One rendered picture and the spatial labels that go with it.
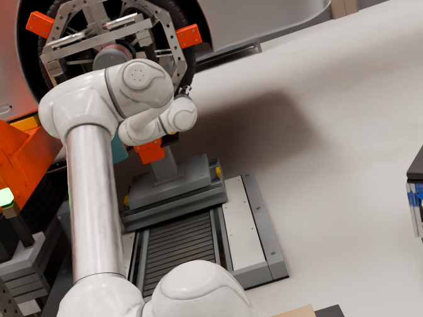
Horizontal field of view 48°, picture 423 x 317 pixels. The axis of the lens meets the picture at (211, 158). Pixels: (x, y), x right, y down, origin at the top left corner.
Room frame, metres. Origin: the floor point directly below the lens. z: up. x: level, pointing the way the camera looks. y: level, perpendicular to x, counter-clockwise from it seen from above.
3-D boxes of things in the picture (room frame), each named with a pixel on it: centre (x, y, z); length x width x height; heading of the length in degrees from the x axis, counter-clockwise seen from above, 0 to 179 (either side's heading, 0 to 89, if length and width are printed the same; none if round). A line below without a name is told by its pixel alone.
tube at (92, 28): (1.88, 0.35, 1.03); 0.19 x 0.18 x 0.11; 176
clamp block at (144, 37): (1.78, 0.08, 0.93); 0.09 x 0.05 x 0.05; 176
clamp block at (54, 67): (1.80, 0.42, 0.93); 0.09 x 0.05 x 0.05; 176
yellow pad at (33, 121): (2.16, 0.74, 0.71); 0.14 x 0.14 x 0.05; 86
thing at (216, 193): (2.16, 0.23, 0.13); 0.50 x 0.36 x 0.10; 86
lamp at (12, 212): (1.43, 0.66, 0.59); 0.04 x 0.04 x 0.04; 86
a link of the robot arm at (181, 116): (1.66, 0.06, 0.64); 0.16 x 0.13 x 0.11; 176
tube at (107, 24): (1.87, 0.15, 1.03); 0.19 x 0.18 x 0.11; 176
